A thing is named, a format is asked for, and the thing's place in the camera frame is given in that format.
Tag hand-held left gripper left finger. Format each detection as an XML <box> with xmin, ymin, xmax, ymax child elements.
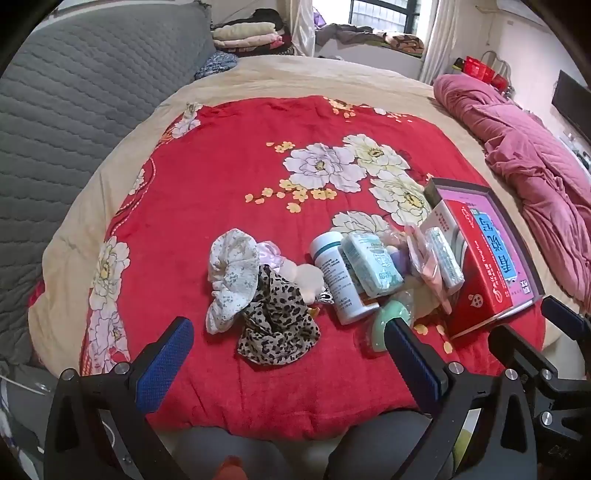
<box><xmin>44</xmin><ymin>316</ymin><xmax>195</xmax><ymax>480</ymax></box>

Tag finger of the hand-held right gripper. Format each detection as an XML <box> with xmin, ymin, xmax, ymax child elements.
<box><xmin>541</xmin><ymin>295</ymin><xmax>591</xmax><ymax>342</ymax></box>
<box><xmin>488</xmin><ymin>324</ymin><xmax>559</xmax><ymax>393</ymax></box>

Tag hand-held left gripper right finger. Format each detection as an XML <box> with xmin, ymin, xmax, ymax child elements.
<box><xmin>323</xmin><ymin>318</ymin><xmax>539</xmax><ymax>480</ymax></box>

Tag mint green sponge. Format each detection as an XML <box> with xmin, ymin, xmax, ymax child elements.
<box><xmin>358</xmin><ymin>295</ymin><xmax>419</xmax><ymax>358</ymax></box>

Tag red tissue box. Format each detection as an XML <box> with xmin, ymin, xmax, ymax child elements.
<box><xmin>431</xmin><ymin>198</ymin><xmax>515</xmax><ymax>340</ymax></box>

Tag pink face mask packet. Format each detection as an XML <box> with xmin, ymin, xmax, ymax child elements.
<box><xmin>405</xmin><ymin>224</ymin><xmax>455</xmax><ymax>315</ymax></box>

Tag teal tissue packet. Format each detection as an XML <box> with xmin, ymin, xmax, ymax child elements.
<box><xmin>341</xmin><ymin>232</ymin><xmax>406</xmax><ymax>297</ymax></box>

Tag pale tissue packet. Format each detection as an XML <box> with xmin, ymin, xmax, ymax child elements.
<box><xmin>424</xmin><ymin>227</ymin><xmax>465</xmax><ymax>292</ymax></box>

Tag white floral scrunchie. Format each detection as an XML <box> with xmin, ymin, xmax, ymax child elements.
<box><xmin>205</xmin><ymin>227</ymin><xmax>262</xmax><ymax>335</ymax></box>

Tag leopard print scrunchie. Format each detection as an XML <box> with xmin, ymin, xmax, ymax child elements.
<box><xmin>236</xmin><ymin>264</ymin><xmax>321</xmax><ymax>367</ymax></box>

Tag dark grey tray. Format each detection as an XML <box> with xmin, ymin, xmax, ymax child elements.
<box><xmin>422</xmin><ymin>178</ymin><xmax>546</xmax><ymax>319</ymax></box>

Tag lilac soft cloth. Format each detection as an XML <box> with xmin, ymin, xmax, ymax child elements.
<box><xmin>385</xmin><ymin>244</ymin><xmax>411</xmax><ymax>275</ymax></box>

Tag white medicine bottle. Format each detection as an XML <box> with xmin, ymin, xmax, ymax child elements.
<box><xmin>308</xmin><ymin>232</ymin><xmax>380</xmax><ymax>325</ymax></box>

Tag pale pink satin scrunchie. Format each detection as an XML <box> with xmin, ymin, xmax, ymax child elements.
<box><xmin>256</xmin><ymin>240</ymin><xmax>284</xmax><ymax>271</ymax></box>

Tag pink quilt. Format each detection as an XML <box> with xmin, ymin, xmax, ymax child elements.
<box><xmin>433</xmin><ymin>74</ymin><xmax>591</xmax><ymax>315</ymax></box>

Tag red floral blanket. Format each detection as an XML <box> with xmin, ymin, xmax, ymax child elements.
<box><xmin>78</xmin><ymin>95</ymin><xmax>504</xmax><ymax>441</ymax></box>

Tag large red gift bag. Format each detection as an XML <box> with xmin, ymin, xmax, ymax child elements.
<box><xmin>462</xmin><ymin>55</ymin><xmax>492</xmax><ymax>81</ymax></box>

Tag grey quilted headboard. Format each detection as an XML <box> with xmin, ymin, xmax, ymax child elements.
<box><xmin>0</xmin><ymin>0</ymin><xmax>215</xmax><ymax>370</ymax></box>

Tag blue patterned cloth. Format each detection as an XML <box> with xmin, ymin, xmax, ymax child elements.
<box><xmin>194</xmin><ymin>51</ymin><xmax>238</xmax><ymax>80</ymax></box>

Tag white plain curtain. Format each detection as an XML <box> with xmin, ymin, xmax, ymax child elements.
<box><xmin>418</xmin><ymin>0</ymin><xmax>458</xmax><ymax>84</ymax></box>

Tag brown patterned blanket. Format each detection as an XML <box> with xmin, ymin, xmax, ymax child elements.
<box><xmin>374</xmin><ymin>30</ymin><xmax>426</xmax><ymax>54</ymax></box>

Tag pink folded cloth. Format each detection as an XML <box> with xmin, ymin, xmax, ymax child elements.
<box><xmin>217</xmin><ymin>37</ymin><xmax>291</xmax><ymax>54</ymax></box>

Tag grey clothes pile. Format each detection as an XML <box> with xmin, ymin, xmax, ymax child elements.
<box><xmin>316</xmin><ymin>23</ymin><xmax>384</xmax><ymax>47</ymax></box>

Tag cream folded clothes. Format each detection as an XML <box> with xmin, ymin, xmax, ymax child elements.
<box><xmin>211</xmin><ymin>21</ymin><xmax>280</xmax><ymax>47</ymax></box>

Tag window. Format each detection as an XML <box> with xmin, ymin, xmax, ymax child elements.
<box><xmin>348</xmin><ymin>0</ymin><xmax>421</xmax><ymax>35</ymax></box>

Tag white lace curtain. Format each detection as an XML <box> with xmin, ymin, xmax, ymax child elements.
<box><xmin>288</xmin><ymin>0</ymin><xmax>317</xmax><ymax>58</ymax></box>

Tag black clothes pile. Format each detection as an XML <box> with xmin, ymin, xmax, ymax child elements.
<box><xmin>252</xmin><ymin>8</ymin><xmax>289</xmax><ymax>28</ymax></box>

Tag wall television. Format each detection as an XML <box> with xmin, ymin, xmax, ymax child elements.
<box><xmin>551</xmin><ymin>69</ymin><xmax>591</xmax><ymax>134</ymax></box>

